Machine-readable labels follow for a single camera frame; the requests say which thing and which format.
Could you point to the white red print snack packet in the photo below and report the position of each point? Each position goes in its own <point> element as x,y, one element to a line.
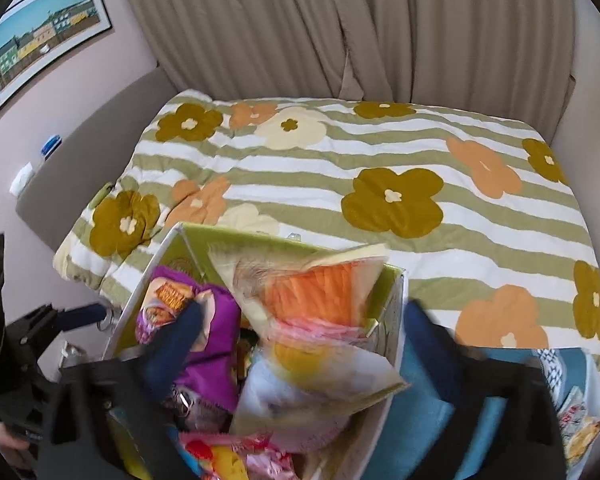
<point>575,407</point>

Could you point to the teal cloth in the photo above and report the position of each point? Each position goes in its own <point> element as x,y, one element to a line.
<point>422,410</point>

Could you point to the white snack packet yellow spot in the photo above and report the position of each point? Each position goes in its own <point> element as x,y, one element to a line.
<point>300,390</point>

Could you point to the bright purple snack packet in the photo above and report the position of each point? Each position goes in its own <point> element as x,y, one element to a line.
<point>215,350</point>

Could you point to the framed wall poster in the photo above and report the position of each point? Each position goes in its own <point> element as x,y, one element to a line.
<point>40,40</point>

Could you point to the cream orange chip packet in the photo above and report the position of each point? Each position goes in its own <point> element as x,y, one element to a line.
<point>587,437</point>

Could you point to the red yellow snack packet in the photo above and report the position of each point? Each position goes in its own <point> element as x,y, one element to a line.
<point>220,460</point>

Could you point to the beige curtain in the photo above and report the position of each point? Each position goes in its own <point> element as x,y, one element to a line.
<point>330,25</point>

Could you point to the person's left hand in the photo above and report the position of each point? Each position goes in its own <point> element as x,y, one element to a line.
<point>0,442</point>

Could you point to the floral striped blanket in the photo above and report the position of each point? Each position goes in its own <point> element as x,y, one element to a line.
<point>305,175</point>

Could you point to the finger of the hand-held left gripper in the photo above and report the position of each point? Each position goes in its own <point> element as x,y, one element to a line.
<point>82,316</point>

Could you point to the green cardboard box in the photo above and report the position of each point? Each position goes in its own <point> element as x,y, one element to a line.
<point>195,242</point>

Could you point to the grey headboard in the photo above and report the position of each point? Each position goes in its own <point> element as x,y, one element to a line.
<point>90,150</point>

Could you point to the pink snack packet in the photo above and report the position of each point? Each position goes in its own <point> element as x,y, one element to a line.
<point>265,455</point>

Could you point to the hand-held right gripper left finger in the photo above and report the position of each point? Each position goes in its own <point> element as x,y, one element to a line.
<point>175,345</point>

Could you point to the large cream orange snack packet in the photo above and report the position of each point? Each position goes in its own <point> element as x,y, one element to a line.
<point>320,295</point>

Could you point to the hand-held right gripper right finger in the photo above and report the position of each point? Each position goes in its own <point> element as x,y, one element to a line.
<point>430,350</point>

